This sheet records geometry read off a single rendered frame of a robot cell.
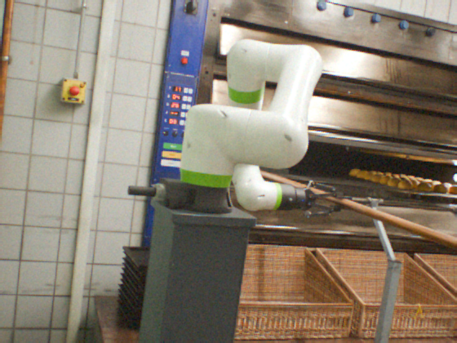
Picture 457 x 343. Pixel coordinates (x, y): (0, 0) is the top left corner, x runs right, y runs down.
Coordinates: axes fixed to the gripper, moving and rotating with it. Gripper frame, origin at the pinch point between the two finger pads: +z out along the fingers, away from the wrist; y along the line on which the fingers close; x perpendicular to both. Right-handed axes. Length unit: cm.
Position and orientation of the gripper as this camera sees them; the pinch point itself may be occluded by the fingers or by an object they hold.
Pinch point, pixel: (341, 202)
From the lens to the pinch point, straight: 189.1
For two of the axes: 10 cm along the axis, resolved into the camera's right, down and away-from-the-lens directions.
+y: -1.4, 9.9, 0.9
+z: 9.4, 1.0, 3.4
